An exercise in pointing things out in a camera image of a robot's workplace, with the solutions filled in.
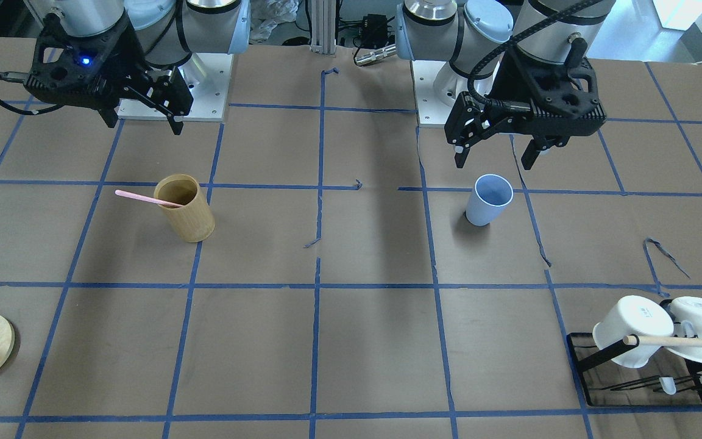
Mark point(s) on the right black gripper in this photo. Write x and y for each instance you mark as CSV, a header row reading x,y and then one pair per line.
x,y
124,56

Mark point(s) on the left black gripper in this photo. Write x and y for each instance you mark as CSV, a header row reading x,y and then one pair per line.
x,y
505,83

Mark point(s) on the light blue plastic cup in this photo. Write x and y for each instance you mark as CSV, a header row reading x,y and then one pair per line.
x,y
490,195

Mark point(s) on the pink chopstick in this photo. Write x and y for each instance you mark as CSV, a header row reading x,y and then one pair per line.
x,y
143,198

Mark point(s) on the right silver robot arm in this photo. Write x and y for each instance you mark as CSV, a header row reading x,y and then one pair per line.
x,y
169,31

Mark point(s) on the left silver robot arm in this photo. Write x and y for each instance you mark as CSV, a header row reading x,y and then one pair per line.
x,y
474,36

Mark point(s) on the bamboo cup holder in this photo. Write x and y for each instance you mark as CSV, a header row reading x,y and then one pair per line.
x,y
192,219

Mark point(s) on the black power adapter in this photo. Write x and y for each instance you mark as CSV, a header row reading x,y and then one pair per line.
x,y
374,31

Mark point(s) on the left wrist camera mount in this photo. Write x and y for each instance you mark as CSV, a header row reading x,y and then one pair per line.
x,y
547,100

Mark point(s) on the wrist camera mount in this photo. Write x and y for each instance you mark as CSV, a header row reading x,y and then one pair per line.
x,y
547,100
93,72

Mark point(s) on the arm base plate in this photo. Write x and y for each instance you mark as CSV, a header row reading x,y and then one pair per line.
x,y
436,87
208,77

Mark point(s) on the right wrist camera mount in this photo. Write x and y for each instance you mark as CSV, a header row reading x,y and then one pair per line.
x,y
93,72

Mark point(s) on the aluminium frame post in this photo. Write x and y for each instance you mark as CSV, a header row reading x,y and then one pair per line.
x,y
323,26

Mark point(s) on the black wire mug rack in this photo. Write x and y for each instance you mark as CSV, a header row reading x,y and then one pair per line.
x,y
636,371

